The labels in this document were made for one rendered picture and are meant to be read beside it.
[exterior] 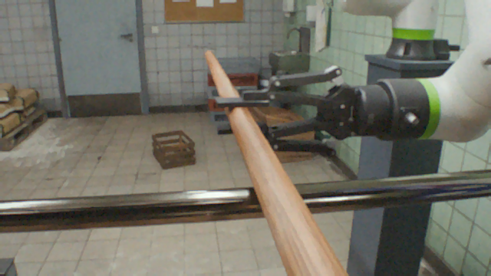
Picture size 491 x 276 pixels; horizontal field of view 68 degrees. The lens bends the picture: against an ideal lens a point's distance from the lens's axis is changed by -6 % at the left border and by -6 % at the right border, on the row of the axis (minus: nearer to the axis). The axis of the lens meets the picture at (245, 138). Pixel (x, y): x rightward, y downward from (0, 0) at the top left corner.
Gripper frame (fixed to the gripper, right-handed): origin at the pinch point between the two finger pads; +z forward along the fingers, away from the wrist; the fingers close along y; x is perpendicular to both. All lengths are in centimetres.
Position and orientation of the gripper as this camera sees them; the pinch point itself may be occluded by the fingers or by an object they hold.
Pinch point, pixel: (241, 115)
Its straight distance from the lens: 53.9
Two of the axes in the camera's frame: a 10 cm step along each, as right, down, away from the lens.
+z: -9.9, 0.5, -1.3
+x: -1.4, -3.1, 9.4
